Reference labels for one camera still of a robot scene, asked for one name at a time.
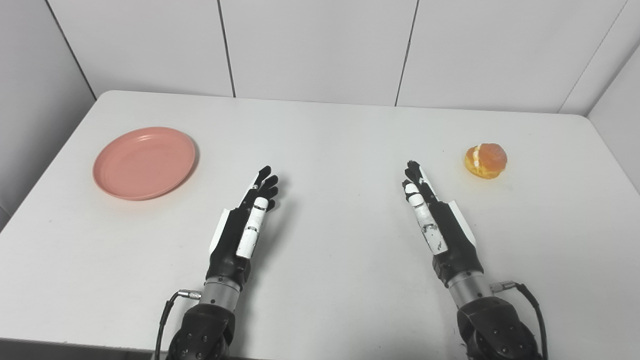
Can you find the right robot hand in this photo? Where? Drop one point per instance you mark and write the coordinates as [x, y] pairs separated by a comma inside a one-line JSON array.
[[450, 235]]

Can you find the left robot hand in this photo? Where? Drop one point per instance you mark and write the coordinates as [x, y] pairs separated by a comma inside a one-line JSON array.
[[235, 235]]

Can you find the cream puff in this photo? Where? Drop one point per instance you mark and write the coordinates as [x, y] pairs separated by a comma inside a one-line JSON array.
[[486, 160]]

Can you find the pink round plate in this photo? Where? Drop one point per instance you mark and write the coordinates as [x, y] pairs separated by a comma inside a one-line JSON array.
[[144, 163]]

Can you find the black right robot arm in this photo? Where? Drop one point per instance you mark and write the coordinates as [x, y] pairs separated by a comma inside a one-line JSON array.
[[487, 320]]

